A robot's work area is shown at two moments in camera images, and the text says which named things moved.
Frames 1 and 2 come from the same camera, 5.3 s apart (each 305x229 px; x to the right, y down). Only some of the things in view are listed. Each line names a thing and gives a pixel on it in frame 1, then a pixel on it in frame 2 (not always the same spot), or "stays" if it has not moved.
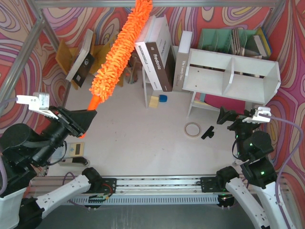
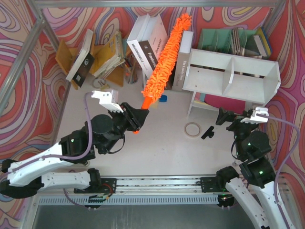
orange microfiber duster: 117,52 -> 157,80
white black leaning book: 80,70 stays
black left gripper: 69,122 -> 130,117
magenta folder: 229,104 stays
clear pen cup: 130,74 stays
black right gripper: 237,120 stays
